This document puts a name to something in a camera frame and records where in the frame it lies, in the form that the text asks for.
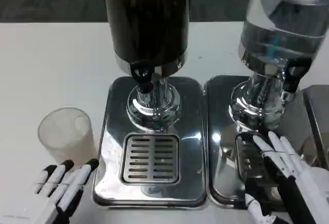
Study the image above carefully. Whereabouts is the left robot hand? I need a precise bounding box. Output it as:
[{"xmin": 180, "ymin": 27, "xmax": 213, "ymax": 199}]
[{"xmin": 0, "ymin": 158, "xmax": 100, "ymax": 224}]

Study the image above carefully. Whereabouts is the clear ribbed glass cup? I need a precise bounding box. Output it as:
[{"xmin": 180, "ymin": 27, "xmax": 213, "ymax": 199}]
[{"xmin": 38, "ymin": 107, "xmax": 100, "ymax": 165}]

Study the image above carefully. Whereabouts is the dark drink dispenser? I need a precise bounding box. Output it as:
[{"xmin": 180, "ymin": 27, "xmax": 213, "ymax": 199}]
[{"xmin": 102, "ymin": 0, "xmax": 193, "ymax": 130}]

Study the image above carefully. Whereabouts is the clear water drink dispenser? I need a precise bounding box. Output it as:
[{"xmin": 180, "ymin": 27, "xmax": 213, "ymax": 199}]
[{"xmin": 228, "ymin": 0, "xmax": 329, "ymax": 132}]

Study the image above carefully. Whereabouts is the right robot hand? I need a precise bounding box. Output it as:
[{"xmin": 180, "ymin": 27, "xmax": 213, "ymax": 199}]
[{"xmin": 239, "ymin": 130, "xmax": 329, "ymax": 224}]

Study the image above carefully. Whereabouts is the black tap handle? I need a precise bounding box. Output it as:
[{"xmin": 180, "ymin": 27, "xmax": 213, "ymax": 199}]
[
  {"xmin": 130, "ymin": 61, "xmax": 153, "ymax": 93},
  {"xmin": 282, "ymin": 59, "xmax": 313, "ymax": 94}
]

